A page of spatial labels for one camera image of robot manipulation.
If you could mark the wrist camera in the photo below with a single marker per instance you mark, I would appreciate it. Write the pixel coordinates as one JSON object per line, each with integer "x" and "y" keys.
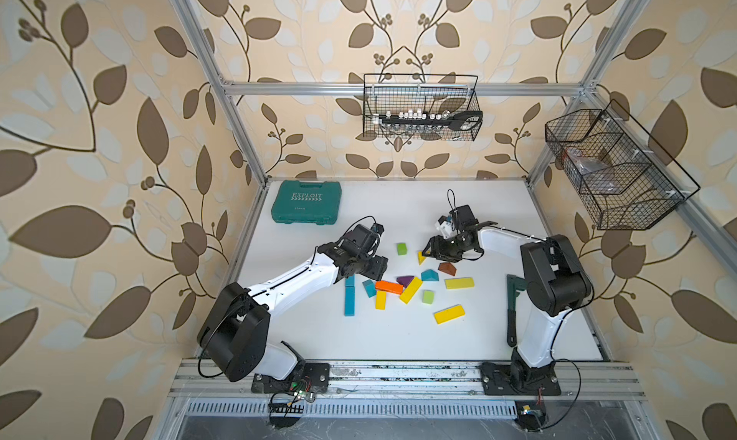
{"x": 378, "y": 229}
{"x": 446, "y": 227}

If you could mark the clear plastic bag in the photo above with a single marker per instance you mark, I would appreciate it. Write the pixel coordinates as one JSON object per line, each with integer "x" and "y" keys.
{"x": 593, "y": 176}

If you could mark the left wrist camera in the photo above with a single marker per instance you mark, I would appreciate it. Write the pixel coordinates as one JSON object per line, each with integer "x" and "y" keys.
{"x": 378, "y": 229}

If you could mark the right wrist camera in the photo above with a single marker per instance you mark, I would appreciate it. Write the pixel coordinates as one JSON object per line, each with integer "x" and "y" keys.
{"x": 446, "y": 227}

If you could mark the black wire basket right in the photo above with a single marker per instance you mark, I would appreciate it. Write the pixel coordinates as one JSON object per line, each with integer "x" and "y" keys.
{"x": 626, "y": 178}

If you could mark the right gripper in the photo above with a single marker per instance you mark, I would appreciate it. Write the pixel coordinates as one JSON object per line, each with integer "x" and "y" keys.
{"x": 437, "y": 249}

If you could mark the teal wedge block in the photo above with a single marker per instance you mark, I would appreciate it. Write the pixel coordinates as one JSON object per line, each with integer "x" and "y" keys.
{"x": 370, "y": 289}

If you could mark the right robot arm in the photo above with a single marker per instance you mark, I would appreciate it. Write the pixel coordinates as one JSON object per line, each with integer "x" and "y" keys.
{"x": 553, "y": 276}

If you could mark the aluminium rail front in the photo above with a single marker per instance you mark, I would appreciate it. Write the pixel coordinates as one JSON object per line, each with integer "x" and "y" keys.
{"x": 451, "y": 380}

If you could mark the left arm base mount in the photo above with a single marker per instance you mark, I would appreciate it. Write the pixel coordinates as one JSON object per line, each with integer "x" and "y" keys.
{"x": 293, "y": 376}

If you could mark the green plastic tool case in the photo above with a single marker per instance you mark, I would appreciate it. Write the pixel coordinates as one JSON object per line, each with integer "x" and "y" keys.
{"x": 307, "y": 202}

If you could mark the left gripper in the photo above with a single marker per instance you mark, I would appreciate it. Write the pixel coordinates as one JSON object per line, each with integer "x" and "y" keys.
{"x": 382, "y": 267}

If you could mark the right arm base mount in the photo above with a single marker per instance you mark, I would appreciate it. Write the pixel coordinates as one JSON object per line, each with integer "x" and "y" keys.
{"x": 518, "y": 379}

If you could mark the socket bit holder strip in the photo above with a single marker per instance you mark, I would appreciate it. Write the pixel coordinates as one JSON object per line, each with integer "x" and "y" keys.
{"x": 464, "y": 121}

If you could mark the dark purple triangle block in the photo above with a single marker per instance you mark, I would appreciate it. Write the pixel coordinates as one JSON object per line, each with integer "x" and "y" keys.
{"x": 405, "y": 280}

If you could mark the black wire basket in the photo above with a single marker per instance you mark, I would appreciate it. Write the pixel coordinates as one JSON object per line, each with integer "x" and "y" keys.
{"x": 430, "y": 93}
{"x": 626, "y": 178}

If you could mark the yellow flat block right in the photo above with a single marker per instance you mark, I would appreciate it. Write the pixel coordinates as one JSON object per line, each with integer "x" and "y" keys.
{"x": 459, "y": 283}

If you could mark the long yellow block diagonal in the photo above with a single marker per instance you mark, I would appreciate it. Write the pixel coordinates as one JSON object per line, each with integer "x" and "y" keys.
{"x": 411, "y": 290}

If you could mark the teal house-shaped block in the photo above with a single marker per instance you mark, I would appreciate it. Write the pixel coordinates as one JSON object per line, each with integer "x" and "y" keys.
{"x": 430, "y": 275}

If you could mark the black wire basket back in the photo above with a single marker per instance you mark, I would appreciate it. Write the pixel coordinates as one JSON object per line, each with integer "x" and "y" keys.
{"x": 430, "y": 93}

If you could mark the yellow small block bottom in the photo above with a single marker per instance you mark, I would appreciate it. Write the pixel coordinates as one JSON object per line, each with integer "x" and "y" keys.
{"x": 381, "y": 300}

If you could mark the light green cube centre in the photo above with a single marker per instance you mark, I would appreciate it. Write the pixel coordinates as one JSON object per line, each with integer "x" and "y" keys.
{"x": 428, "y": 297}

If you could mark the orange rectangular block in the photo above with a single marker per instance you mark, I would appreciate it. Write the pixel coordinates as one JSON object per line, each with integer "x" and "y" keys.
{"x": 389, "y": 287}

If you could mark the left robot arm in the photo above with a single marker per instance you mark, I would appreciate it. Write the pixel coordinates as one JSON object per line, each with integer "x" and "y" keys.
{"x": 235, "y": 335}

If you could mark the brown house-shaped block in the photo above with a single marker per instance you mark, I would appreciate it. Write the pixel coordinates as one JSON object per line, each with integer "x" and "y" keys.
{"x": 448, "y": 268}

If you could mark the yellow long block bottom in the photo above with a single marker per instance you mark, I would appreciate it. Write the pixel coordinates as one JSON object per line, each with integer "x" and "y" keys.
{"x": 449, "y": 314}

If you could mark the green handled tool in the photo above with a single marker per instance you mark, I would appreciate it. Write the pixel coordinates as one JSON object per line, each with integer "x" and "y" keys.
{"x": 515, "y": 286}

